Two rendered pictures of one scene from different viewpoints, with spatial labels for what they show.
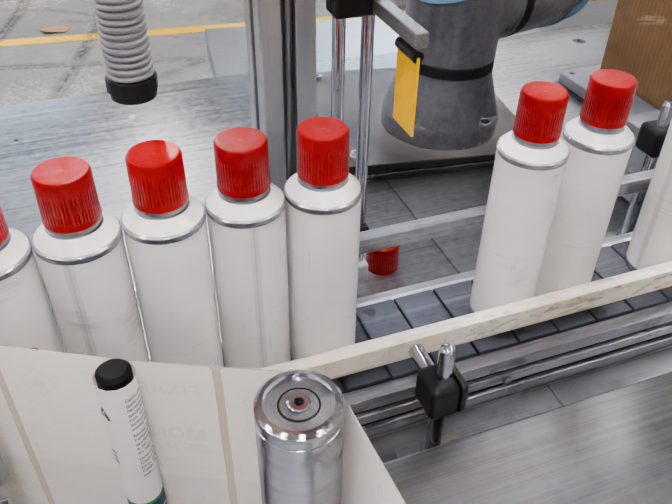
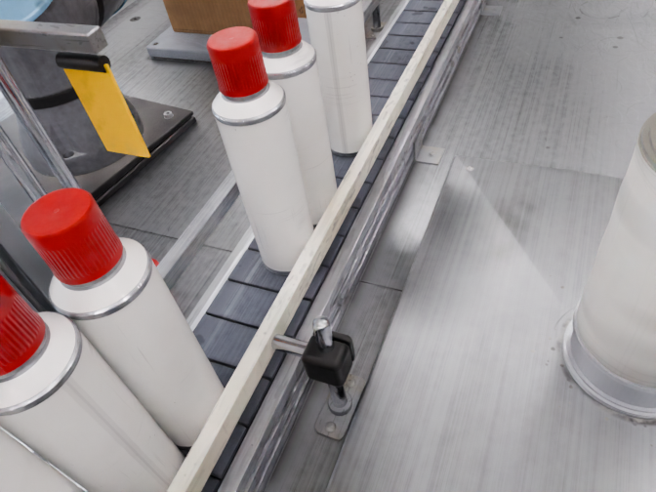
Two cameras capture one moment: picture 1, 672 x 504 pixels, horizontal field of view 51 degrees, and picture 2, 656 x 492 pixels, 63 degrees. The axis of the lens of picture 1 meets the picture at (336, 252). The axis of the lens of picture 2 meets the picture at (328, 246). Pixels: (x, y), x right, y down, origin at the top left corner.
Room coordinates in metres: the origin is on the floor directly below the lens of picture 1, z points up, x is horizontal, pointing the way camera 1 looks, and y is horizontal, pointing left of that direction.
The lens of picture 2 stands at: (0.17, 0.04, 1.23)
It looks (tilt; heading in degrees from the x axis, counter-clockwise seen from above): 46 degrees down; 321
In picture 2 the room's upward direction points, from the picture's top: 11 degrees counter-clockwise
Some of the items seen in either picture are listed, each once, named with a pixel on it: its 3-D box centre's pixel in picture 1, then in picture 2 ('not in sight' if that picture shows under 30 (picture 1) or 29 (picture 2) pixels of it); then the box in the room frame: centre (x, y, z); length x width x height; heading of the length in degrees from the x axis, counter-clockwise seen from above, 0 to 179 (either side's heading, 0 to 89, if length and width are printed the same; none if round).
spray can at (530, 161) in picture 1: (519, 212); (266, 165); (0.45, -0.14, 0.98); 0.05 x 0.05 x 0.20
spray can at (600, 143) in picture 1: (581, 196); (295, 121); (0.48, -0.20, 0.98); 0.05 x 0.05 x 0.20
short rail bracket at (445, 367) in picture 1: (440, 403); (332, 366); (0.34, -0.08, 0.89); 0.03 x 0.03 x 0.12; 21
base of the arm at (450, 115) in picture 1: (442, 87); (70, 108); (0.85, -0.13, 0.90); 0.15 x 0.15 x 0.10
